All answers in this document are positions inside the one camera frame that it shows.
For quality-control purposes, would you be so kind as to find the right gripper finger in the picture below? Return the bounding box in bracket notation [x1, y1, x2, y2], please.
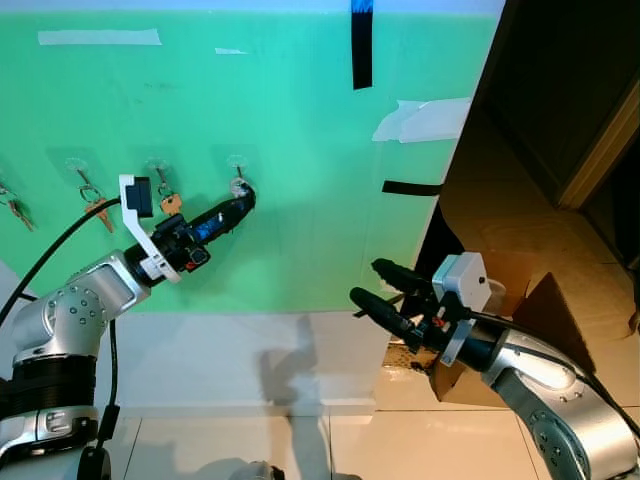
[349, 287, 421, 343]
[372, 258, 438, 298]

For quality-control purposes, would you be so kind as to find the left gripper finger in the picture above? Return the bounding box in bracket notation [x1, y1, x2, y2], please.
[196, 185, 256, 231]
[203, 195, 256, 241]

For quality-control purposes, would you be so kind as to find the short black tape strip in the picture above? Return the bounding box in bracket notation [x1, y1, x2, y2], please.
[383, 180, 442, 197]

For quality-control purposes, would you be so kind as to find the open brown cardboard box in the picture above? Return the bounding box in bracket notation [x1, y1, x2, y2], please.
[380, 245, 640, 406]

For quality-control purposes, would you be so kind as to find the wide white tape patch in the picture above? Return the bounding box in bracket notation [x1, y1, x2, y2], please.
[372, 97, 473, 143]

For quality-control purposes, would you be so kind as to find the dark silver key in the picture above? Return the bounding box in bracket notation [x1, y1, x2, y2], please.
[0, 185, 36, 232]

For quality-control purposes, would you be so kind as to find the long black tape strip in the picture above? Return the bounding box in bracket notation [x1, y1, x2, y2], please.
[351, 0, 375, 90]

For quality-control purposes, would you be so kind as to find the long white tape strip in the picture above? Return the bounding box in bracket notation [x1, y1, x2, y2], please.
[38, 29, 162, 47]

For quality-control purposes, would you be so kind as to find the dark wooden door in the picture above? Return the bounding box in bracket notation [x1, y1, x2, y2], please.
[505, 0, 640, 211]

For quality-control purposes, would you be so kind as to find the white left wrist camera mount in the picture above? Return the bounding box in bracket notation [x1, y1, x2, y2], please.
[118, 175, 183, 284]

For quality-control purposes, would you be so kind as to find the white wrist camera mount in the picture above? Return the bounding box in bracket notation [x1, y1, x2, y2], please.
[118, 175, 183, 284]
[430, 252, 493, 366]

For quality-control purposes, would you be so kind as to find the bronze key with ring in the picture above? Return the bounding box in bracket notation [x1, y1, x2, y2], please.
[78, 185, 117, 234]
[155, 185, 185, 217]

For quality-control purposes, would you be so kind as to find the clear adhesive wall hook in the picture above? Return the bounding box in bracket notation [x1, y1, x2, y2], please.
[145, 158, 171, 191]
[225, 153, 251, 183]
[65, 158, 96, 191]

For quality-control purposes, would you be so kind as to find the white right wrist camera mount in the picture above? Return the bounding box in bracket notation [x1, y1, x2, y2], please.
[430, 252, 493, 366]

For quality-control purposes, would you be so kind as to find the green wall sheet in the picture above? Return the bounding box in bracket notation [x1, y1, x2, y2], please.
[0, 10, 506, 316]

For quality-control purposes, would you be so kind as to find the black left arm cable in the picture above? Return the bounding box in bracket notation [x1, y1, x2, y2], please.
[0, 198, 123, 471]

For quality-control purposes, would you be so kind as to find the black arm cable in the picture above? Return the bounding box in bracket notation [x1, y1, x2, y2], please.
[470, 310, 640, 433]
[0, 198, 123, 471]

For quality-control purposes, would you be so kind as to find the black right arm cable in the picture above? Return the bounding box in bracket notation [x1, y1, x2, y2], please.
[470, 310, 640, 433]

